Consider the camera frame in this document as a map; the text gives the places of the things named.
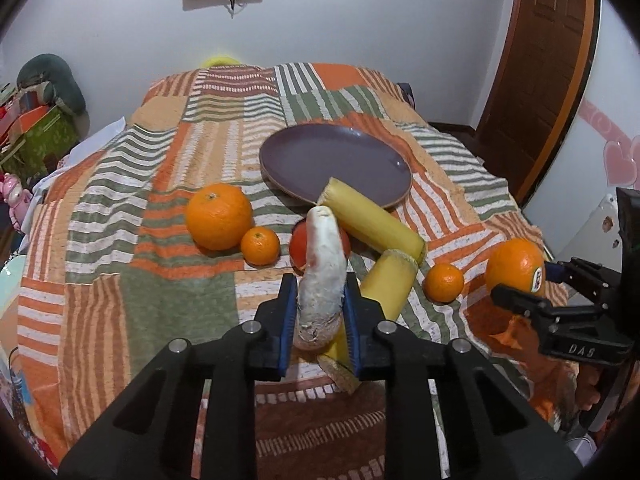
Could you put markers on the pink plush toy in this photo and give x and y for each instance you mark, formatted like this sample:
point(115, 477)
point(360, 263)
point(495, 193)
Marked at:
point(17, 198)

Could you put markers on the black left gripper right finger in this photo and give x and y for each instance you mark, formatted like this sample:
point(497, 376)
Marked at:
point(449, 412)

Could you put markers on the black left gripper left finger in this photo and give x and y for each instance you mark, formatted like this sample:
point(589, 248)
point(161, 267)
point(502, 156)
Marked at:
point(149, 430)

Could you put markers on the purple ceramic plate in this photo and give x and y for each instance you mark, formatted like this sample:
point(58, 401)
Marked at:
point(300, 160)

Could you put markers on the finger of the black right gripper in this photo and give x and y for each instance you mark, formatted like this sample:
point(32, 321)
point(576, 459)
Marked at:
point(543, 315)
point(590, 280)

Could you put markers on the large orange with sticker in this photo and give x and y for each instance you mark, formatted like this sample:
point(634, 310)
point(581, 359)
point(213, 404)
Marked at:
point(516, 263)

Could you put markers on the short yellow sugarcane piece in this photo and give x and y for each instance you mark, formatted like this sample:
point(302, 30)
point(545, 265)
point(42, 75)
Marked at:
point(388, 282)

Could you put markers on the red tomato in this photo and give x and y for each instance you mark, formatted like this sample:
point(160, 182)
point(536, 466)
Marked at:
point(298, 246)

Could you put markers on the pale sweet potato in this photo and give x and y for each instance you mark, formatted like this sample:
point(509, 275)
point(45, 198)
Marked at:
point(321, 289)

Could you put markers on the large plain orange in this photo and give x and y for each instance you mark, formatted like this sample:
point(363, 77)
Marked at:
point(218, 216)

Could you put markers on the green storage box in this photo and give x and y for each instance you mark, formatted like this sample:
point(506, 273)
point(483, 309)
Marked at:
point(38, 150)

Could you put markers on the small mandarin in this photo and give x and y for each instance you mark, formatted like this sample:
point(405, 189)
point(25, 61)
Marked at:
point(443, 283)
point(260, 246)

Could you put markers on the long yellow sugarcane piece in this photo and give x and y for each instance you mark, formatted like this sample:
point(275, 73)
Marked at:
point(370, 223)

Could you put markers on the brown wooden door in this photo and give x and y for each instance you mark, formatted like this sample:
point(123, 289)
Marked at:
point(541, 77)

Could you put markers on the striped patchwork bedspread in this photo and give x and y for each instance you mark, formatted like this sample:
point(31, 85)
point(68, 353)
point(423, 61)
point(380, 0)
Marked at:
point(112, 274)

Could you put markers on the white bed sheet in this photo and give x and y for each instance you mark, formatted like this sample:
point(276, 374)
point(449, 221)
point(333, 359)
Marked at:
point(82, 151)

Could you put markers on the right hand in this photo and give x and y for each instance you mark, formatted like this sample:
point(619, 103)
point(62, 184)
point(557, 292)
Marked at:
point(586, 393)

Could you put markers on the dark blue backpack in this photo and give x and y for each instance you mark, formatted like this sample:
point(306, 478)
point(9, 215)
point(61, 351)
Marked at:
point(407, 93)

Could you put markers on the yellow pillow behind bed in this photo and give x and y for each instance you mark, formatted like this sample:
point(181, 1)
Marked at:
point(219, 60)

